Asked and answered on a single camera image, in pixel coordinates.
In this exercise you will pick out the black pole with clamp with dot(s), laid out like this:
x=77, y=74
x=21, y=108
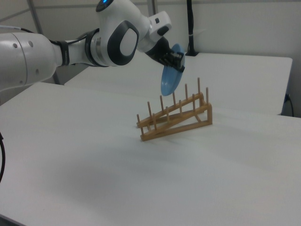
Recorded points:
x=190, y=23

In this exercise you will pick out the blue round plate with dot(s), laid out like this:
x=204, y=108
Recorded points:
x=170, y=81

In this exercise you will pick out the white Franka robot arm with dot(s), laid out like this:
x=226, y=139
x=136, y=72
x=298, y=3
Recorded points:
x=28, y=58

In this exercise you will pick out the wooden peg plate rack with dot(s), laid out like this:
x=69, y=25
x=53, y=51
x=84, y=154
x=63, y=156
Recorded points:
x=209, y=115

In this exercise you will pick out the dark robot gripper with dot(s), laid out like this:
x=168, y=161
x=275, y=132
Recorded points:
x=160, y=50

